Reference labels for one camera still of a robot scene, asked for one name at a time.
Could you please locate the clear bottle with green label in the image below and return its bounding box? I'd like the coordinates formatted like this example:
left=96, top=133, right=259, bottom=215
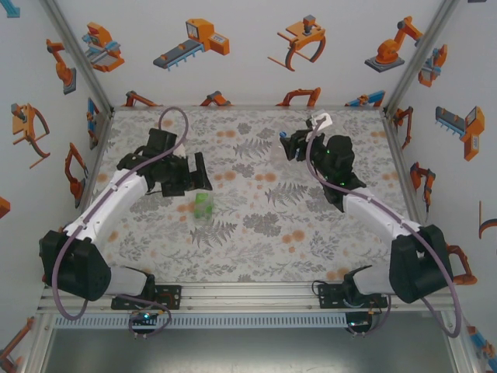
left=193, top=180, right=217, bottom=226

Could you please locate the left small circuit board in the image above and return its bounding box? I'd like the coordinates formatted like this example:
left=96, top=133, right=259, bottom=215
left=130, top=310, right=160, bottom=323

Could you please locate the grey metal sheet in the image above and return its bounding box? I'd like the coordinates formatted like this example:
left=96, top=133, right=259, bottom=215
left=42, top=328, right=455, bottom=373

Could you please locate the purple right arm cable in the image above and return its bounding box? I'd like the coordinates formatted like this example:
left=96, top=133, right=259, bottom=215
left=306, top=116, right=463, bottom=339

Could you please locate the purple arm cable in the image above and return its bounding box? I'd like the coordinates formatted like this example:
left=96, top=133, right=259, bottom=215
left=50, top=106, right=191, bottom=339
left=306, top=116, right=463, bottom=339

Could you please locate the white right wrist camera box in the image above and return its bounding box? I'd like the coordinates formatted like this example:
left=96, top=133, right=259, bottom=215
left=306, top=111, right=333, bottom=129

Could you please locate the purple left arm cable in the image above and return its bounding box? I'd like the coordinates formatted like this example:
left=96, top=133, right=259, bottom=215
left=50, top=106, right=191, bottom=339

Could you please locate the aluminium back frame rail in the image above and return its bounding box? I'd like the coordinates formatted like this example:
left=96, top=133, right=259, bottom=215
left=110, top=104, right=389, bottom=113

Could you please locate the aluminium frame rail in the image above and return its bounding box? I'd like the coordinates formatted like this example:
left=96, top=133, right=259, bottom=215
left=110, top=104, right=389, bottom=113
left=36, top=281, right=461, bottom=314

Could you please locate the aluminium right side rail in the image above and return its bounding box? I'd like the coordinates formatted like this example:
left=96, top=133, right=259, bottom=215
left=382, top=112, right=426, bottom=226

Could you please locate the aluminium left side rail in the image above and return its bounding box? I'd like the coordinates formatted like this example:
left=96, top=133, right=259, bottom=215
left=61, top=110, right=116, bottom=230

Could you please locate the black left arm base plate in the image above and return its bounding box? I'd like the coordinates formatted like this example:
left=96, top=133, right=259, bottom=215
left=111, top=284, right=183, bottom=311

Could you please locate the aluminium front frame rail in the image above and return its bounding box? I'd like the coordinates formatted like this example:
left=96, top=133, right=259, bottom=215
left=36, top=281, right=461, bottom=314

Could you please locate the aluminium right corner post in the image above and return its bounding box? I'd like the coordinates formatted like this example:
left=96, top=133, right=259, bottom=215
left=382, top=0, right=461, bottom=113

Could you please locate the aluminium corner post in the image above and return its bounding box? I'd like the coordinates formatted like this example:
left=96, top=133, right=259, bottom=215
left=382, top=0, right=461, bottom=113
left=38, top=0, right=116, bottom=113

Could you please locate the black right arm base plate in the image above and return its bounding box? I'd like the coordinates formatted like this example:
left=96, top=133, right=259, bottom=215
left=317, top=283, right=389, bottom=310

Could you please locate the aluminium left corner post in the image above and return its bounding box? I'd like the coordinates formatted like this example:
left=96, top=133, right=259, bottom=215
left=38, top=0, right=116, bottom=113

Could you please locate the slotted grey cable tray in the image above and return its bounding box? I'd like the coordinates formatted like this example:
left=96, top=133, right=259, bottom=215
left=52, top=313, right=349, bottom=329

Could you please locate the aluminium left lower frame leg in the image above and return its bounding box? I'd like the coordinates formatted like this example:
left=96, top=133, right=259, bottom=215
left=21, top=312, right=55, bottom=373

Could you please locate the aluminium frame leg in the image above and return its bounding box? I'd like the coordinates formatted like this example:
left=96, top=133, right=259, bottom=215
left=442, top=310, right=481, bottom=373
left=21, top=312, right=55, bottom=373

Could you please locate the aluminium right lower frame leg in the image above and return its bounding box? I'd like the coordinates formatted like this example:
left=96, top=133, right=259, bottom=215
left=442, top=310, right=481, bottom=373

